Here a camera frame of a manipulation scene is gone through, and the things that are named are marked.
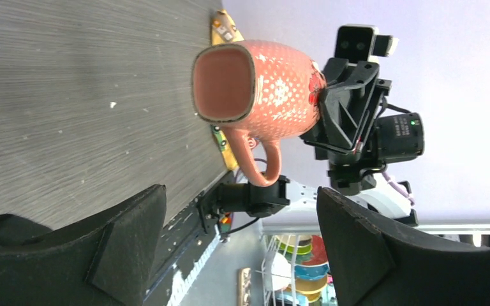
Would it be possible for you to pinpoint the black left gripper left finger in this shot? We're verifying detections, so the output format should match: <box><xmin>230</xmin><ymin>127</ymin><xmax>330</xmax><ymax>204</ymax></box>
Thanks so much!
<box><xmin>0</xmin><ymin>184</ymin><xmax>167</xmax><ymax>305</ymax></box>

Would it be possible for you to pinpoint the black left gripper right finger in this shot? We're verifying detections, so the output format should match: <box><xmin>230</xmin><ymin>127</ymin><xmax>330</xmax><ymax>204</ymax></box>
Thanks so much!
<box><xmin>316</xmin><ymin>187</ymin><xmax>490</xmax><ymax>305</ymax></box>

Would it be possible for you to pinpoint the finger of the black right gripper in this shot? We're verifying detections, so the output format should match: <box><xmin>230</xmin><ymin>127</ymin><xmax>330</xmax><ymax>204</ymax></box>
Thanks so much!
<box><xmin>302</xmin><ymin>59</ymin><xmax>380</xmax><ymax>154</ymax></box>

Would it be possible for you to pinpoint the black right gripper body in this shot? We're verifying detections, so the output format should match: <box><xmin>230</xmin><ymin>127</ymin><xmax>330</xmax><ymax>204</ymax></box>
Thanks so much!
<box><xmin>315</xmin><ymin>71</ymin><xmax>392</xmax><ymax>194</ymax></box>

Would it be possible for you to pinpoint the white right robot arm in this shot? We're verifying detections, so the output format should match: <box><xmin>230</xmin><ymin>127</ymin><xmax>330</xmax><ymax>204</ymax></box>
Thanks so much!
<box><xmin>201</xmin><ymin>57</ymin><xmax>425</xmax><ymax>226</ymax></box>

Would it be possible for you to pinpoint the smartphone on floor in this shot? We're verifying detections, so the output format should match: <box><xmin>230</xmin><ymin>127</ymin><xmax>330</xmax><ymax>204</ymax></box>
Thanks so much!
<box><xmin>237</xmin><ymin>267</ymin><xmax>251</xmax><ymax>306</ymax></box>

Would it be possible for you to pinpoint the yellow cartoon cloth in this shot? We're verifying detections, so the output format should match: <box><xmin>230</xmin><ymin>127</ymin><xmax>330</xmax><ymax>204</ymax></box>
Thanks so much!
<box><xmin>209</xmin><ymin>9</ymin><xmax>246</xmax><ymax>172</ymax></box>

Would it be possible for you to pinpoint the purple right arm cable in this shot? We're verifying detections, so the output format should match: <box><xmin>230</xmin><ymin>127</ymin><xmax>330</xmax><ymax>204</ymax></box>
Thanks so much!
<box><xmin>380</xmin><ymin>171</ymin><xmax>416</xmax><ymax>206</ymax></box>

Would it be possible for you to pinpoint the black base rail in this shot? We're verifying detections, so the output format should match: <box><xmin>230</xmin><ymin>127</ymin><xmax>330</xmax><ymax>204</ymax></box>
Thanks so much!
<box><xmin>144</xmin><ymin>198</ymin><xmax>219</xmax><ymax>306</ymax></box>

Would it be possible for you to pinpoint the white wire storage rack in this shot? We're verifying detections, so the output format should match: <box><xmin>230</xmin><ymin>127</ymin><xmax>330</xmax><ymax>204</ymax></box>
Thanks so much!
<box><xmin>261</xmin><ymin>234</ymin><xmax>339</xmax><ymax>306</ymax></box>

